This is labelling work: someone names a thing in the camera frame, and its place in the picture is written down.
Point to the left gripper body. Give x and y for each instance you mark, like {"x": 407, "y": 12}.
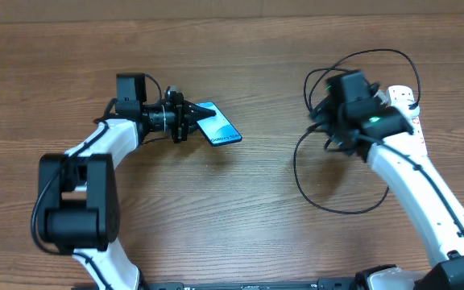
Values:
{"x": 179, "y": 126}

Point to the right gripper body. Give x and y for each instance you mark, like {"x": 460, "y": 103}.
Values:
{"x": 324, "y": 120}

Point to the Samsung Galaxy smartphone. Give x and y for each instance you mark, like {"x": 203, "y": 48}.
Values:
{"x": 218, "y": 130}

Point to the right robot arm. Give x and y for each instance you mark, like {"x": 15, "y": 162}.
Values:
{"x": 384, "y": 129}

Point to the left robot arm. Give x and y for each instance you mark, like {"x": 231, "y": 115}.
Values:
{"x": 77, "y": 210}

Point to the white power strip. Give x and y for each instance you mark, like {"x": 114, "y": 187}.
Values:
{"x": 413, "y": 145}

